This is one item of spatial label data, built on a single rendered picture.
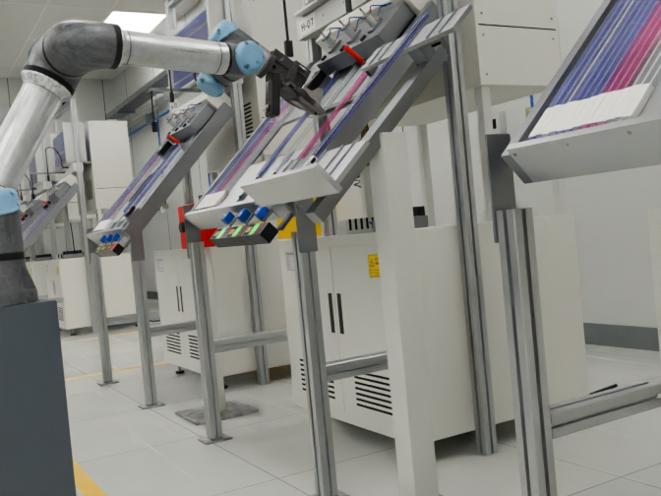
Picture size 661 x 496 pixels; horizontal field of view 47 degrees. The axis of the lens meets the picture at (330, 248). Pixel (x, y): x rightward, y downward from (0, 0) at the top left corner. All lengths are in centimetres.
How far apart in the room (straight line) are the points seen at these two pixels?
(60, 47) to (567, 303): 154
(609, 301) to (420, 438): 216
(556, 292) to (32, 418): 147
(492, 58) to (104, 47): 108
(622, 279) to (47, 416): 265
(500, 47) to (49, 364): 146
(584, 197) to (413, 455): 228
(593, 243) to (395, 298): 221
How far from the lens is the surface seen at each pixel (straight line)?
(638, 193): 350
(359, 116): 193
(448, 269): 205
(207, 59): 181
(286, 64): 208
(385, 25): 209
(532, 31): 237
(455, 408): 210
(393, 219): 155
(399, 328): 156
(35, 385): 155
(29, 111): 177
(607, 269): 364
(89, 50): 171
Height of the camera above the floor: 63
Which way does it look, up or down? 1 degrees down
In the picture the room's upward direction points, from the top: 5 degrees counter-clockwise
